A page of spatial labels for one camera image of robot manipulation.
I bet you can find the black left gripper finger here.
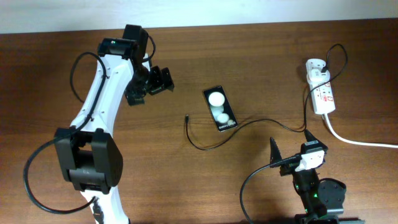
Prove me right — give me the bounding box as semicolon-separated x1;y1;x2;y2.
148;66;164;95
161;67;175;91

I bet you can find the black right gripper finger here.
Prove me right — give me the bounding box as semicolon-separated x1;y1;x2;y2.
304;129;318;144
270;137;282;164

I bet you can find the black USB charging cable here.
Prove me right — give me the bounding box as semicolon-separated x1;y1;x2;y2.
185;43;348;152

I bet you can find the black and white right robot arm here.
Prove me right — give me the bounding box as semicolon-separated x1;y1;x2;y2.
185;67;330;223

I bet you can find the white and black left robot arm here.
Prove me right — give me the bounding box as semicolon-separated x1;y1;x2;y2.
55;37;174;223

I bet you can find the white USB charger plug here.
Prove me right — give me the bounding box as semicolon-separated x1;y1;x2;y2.
307;68;330;84

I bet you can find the white power strip cord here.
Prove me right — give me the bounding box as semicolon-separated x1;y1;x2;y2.
322;113;398;149

